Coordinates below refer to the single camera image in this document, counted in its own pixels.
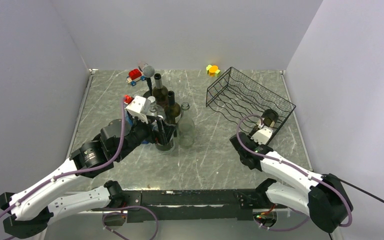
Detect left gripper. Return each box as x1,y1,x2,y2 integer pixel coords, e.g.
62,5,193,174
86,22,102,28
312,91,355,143
115,113,177,161

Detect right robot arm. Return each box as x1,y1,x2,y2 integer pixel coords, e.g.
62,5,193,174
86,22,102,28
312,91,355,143
229,131,354,233

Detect black base bar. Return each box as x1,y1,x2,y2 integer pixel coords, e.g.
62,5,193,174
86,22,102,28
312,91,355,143
121,189,272,223

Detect yellow green toy block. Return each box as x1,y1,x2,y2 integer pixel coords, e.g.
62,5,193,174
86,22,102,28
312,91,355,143
206,64,221,77

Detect clear round bottle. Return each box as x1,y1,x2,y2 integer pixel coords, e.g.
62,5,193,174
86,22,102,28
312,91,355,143
154,133,176,154
147,96,166,120

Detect dark wine bottle black neck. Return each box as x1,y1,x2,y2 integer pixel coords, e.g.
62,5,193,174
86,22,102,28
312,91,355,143
164,90,182,125

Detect clear round bottle front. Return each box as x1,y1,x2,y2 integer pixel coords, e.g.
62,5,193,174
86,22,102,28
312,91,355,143
154,133,176,154

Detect dark wine bottle silver neck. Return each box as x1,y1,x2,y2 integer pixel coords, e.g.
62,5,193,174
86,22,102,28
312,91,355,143
152,73,169,108

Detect clear glass bottle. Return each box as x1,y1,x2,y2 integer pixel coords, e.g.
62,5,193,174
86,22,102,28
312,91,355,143
178,102,195,149

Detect clear round bottle rear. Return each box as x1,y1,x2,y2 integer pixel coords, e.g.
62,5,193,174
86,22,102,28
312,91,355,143
147,96,166,120

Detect black wire wine rack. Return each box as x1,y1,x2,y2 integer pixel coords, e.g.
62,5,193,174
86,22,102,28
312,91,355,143
205,67,296,137

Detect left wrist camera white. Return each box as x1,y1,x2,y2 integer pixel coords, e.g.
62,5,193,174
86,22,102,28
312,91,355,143
126,95,151,124

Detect dark green wine bottle front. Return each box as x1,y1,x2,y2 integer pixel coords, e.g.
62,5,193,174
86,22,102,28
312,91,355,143
257,109,279,129

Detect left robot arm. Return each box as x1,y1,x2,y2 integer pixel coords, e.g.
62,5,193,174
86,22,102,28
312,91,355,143
0,117,176,239

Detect red toy block car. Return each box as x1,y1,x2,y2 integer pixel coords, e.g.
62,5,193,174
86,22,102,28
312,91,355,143
126,68,146,86

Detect glitter microphone on stand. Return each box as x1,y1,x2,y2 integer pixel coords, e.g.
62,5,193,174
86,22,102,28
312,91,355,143
138,61,155,78

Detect blue square glass bottle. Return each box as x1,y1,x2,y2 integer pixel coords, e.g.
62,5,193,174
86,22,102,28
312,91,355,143
124,111,134,129

